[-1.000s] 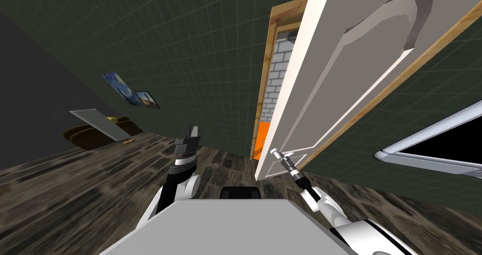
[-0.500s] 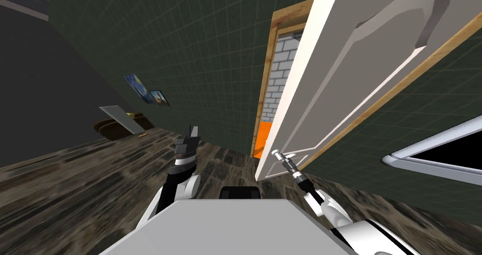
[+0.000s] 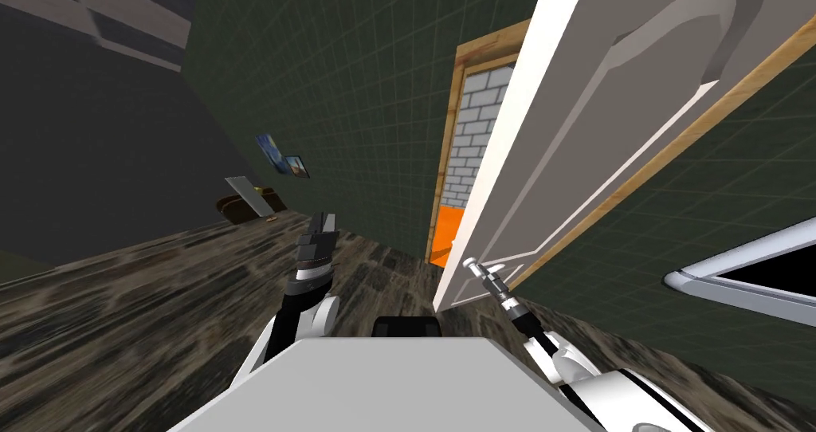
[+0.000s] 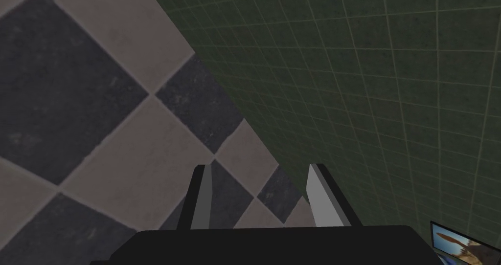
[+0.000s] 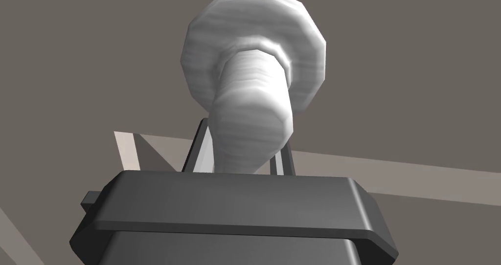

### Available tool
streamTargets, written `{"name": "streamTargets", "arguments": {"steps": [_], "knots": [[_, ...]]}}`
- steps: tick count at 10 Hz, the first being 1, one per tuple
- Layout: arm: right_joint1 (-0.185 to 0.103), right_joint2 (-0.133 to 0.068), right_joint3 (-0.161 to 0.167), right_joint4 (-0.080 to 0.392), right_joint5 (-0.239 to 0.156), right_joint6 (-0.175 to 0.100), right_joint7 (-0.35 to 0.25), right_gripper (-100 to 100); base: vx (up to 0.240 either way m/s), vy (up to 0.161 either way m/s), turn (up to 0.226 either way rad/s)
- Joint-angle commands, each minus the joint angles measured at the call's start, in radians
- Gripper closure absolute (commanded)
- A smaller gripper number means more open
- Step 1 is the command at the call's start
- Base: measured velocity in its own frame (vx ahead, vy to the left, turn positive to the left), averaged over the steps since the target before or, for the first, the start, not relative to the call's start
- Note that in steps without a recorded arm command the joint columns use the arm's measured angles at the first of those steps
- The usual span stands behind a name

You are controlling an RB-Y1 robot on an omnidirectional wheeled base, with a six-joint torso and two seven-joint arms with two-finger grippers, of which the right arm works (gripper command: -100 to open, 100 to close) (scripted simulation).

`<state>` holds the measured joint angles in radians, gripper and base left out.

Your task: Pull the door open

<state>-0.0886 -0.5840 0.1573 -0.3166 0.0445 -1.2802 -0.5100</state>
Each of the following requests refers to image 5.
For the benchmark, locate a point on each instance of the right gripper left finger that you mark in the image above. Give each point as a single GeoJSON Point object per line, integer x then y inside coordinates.
{"type": "Point", "coordinates": [199, 153]}

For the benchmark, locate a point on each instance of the white round door knob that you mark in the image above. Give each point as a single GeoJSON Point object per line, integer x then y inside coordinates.
{"type": "Point", "coordinates": [254, 61]}

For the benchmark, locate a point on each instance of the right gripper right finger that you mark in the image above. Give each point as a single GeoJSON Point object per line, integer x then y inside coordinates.
{"type": "Point", "coordinates": [282, 161]}

